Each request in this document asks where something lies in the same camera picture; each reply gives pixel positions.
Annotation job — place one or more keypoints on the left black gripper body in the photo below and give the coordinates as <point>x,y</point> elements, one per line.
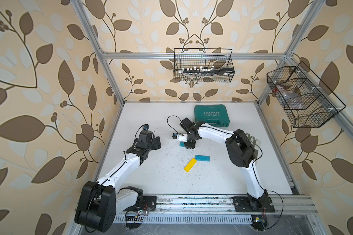
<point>156,145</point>

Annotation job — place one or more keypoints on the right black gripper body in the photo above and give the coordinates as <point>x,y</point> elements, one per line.
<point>190,141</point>

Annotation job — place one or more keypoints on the yellow block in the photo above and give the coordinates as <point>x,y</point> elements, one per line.
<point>191,163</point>

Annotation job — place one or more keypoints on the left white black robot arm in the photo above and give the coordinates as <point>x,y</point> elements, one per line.
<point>101,201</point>

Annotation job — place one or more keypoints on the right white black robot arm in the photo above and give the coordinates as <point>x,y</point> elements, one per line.
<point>240,150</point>

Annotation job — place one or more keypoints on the green plastic tool case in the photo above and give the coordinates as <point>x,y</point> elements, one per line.
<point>215,115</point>

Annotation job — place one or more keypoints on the clear plastic bag in basket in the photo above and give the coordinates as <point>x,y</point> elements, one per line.
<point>291,100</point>

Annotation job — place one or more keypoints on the small black electronics module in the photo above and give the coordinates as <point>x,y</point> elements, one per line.
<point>259,223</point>

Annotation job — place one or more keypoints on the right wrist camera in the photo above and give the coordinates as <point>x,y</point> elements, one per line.
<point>179,137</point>

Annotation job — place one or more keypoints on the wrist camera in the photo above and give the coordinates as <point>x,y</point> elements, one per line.
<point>179,137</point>
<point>145,127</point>

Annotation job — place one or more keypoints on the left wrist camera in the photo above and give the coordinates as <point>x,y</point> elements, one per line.
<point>145,127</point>

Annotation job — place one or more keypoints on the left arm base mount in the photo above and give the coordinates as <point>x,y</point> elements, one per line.
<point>145,203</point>

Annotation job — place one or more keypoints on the aluminium front rail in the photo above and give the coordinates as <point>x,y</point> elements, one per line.
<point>195,204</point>

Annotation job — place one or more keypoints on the black wire basket back wall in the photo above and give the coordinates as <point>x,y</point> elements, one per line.
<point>203,65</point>

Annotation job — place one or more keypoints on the black wire basket wall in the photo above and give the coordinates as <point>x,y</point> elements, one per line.
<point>203,65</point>
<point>320,102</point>

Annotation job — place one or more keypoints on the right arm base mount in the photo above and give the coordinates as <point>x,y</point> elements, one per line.
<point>251,204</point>

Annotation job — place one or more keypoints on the black wire basket right wall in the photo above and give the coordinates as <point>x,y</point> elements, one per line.
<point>320,102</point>

